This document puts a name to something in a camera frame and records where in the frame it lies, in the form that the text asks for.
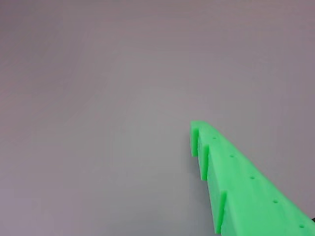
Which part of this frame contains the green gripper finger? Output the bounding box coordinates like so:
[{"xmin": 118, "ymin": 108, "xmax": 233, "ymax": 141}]
[{"xmin": 189, "ymin": 119, "xmax": 315, "ymax": 236}]

